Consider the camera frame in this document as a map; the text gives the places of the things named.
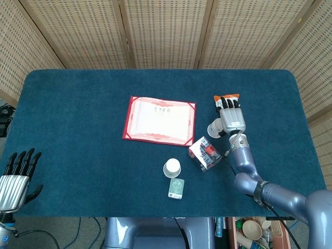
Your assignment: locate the woven folding screen panel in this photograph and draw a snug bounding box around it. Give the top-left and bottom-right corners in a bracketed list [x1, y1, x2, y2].
[19, 0, 135, 70]
[0, 0, 65, 107]
[269, 0, 332, 187]
[198, 0, 325, 70]
[118, 0, 216, 70]

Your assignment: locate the clear plastic product box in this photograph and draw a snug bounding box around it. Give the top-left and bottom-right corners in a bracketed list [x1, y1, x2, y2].
[188, 136, 223, 173]

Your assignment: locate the blue carpet table mat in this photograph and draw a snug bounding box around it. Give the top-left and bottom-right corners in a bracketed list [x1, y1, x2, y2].
[1, 68, 330, 218]

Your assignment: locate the black floor equipment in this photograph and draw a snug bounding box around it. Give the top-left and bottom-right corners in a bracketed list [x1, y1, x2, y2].
[0, 102, 14, 138]

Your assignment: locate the green tissue pack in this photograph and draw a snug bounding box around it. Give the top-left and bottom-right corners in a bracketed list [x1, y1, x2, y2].
[168, 177, 185, 200]

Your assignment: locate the red certificate folder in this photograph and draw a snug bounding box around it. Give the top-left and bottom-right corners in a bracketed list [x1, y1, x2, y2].
[122, 95, 197, 147]

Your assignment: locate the grey-blue robot torso base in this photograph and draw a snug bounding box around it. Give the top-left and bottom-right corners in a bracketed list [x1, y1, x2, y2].
[103, 216, 216, 249]

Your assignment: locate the beige bowl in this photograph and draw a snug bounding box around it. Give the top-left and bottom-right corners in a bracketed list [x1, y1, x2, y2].
[242, 219, 262, 241]

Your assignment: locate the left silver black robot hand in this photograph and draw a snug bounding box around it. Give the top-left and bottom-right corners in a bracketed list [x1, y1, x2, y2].
[0, 148, 44, 214]

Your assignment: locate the black floor cable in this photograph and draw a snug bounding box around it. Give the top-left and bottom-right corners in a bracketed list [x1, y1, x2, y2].
[12, 230, 61, 249]

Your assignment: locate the blue printed can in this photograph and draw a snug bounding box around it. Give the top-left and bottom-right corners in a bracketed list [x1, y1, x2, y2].
[214, 216, 228, 238]

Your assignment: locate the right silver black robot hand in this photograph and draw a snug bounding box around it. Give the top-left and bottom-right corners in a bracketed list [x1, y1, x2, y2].
[216, 95, 246, 137]

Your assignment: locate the brown storage crate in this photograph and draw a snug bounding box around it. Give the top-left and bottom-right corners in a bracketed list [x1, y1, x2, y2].
[227, 216, 293, 249]

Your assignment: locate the right arm wrist cable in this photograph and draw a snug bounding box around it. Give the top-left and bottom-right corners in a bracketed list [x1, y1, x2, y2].
[223, 131, 246, 158]

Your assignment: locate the orange white snack packet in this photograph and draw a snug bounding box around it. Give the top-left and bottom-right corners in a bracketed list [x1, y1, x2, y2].
[213, 93, 241, 114]

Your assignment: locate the white cup blue flower print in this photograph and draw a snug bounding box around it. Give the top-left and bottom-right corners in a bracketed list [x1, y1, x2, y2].
[207, 118, 226, 139]

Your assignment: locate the blue floor cable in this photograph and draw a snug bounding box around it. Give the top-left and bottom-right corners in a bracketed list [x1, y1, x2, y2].
[73, 217, 82, 249]

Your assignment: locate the white cup green flower print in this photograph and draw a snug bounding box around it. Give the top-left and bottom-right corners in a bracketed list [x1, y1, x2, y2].
[163, 158, 182, 178]

